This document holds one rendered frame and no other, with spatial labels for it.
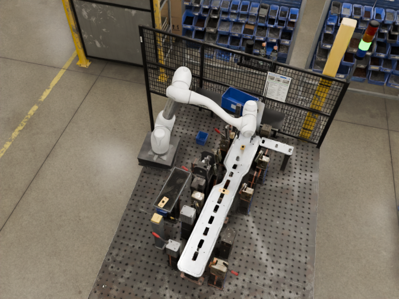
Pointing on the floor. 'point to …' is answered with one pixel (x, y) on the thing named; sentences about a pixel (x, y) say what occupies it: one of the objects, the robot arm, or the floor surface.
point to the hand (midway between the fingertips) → (244, 138)
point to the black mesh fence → (224, 76)
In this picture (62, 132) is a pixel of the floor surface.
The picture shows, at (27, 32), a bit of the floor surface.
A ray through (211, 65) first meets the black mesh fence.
